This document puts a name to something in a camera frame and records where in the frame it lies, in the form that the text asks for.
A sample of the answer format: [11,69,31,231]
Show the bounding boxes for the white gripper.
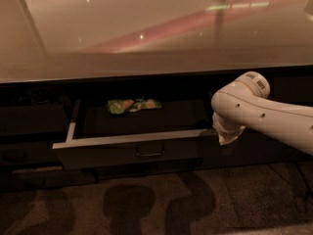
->
[212,113,246,146]

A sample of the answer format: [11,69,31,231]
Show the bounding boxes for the dark drawer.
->
[0,166,97,193]
[0,142,59,166]
[53,99,234,169]
[0,104,67,136]

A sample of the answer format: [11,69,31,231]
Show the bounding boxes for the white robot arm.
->
[211,71,313,155]

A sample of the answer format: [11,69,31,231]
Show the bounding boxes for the dark cabinet door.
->
[211,71,313,165]

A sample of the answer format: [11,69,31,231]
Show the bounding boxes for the green snack packet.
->
[107,98,162,115]

